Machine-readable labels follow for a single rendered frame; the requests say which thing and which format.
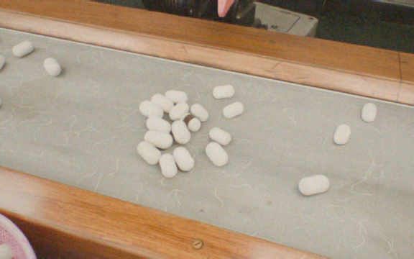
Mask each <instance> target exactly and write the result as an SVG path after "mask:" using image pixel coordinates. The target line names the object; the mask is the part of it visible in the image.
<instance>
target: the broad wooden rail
mask: <svg viewBox="0 0 414 259"><path fill-rule="evenodd" d="M0 28H2V29H10V30H14V31H18V32H28V33H32V34H36V35H43V36H47V37H54V38H58V39H62V40H70V41H73V42H80V43H84V44H88V45H95V46H99V47H107V48H111V49H115V50H122V51H126V52H130V53H136V54H140V55H147V56H152V57H156V58H163V59H167V60H174V61H178V62H182V63H188V64H193V65H199V66H203V67H208V68H215V69H219V70H223V71H230V72H234V73H240V74H244V75H249V76H256V77H260V78H267V79H271V80H276V81H282V82H286V83H293V84H297V85H301V86H308V87H312V88H323V89H327V90H330V91H338V92H341V93H346V94H353V95H357V96H364V97H368V98H371V99H379V100H383V101H390V102H394V103H398V104H405V105H409V106H414V54H410V53H402V52H398V51H393V50H385V49H380V48H375V47H367V46H363V45H355V44H350V43H345V42H337V41H332V40H325V39H320V38H311V37H302V36H297V35H289V34H285V33H280V32H272V31H267V30H263V29H255V28H250V27H242V26H236V25H232V24H224V23H220V22H212V21H207V20H202V19H194V18H189V17H179V16H176V15H171V14H163V13H159V12H151V11H146V10H141V9H133V8H129V7H124V6H116V5H111V4H103V3H98V2H93V1H85V0H0Z"/></svg>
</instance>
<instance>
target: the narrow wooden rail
mask: <svg viewBox="0 0 414 259"><path fill-rule="evenodd" d="M0 214H2V215H4V216H5V217H6V218H8V219H9V220H11V221H12V222H13V223H14V224H15V225H16V226H18V228H20V230H21V231H22V232H23V233H24V235H25V237H26V238H27V241H28V242H29V244H30V246H31V247H32V249H33V251H34V253H35V255H36V258H37V259H333V258H329V257H326V256H324V255H319V254H316V253H312V252H308V251H306V250H301V249H298V248H295V247H291V246H287V245H281V244H278V243H276V242H270V241H268V240H263V239H260V238H257V237H252V236H250V235H246V234H242V233H239V232H235V231H233V230H228V229H225V228H222V227H217V226H215V225H212V224H207V223H204V222H199V221H196V220H194V219H189V218H186V217H182V216H179V215H176V214H172V213H169V212H164V211H161V210H159V209H153V208H151V207H148V206H143V205H141V204H135V203H133V202H130V201H126V200H123V199H118V198H116V197H112V196H105V195H103V194H98V193H95V192H92V191H87V190H85V189H81V188H78V187H74V186H70V185H68V184H64V183H60V182H57V181H52V180H49V179H46V178H42V177H39V176H34V175H31V174H28V173H25V172H21V171H17V170H14V169H11V168H7V167H4V166H0Z"/></svg>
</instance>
